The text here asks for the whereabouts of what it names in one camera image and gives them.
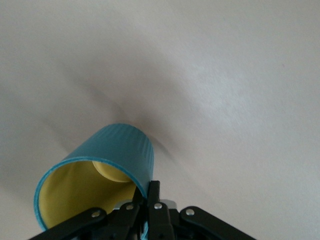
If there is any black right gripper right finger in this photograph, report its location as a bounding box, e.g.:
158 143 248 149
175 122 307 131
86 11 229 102
146 180 257 240

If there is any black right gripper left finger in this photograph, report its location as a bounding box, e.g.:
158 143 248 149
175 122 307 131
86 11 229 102
28 186 147 240

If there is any teal cup yellow inside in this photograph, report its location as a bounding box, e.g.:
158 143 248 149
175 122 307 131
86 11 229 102
33 122 155 240

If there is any table cover sheet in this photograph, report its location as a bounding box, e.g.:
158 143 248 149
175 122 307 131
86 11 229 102
0 0 320 240

